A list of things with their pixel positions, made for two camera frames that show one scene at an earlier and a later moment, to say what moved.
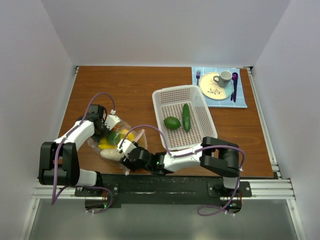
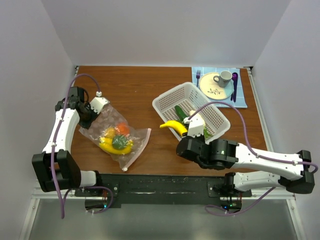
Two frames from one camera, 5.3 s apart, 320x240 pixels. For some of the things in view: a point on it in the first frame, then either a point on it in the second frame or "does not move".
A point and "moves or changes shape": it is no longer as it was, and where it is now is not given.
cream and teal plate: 212,90 does not move
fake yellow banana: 124,132 → 175,125
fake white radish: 111,154 → 197,122
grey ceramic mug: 223,79 does not move
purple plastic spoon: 234,78 does not move
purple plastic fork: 198,75 does not move
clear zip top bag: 106,146 moves or changes shape
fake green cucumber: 186,117 → 180,113
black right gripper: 124,161 → 201,137
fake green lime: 172,123 → 206,134
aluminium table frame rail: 280,188 does not move
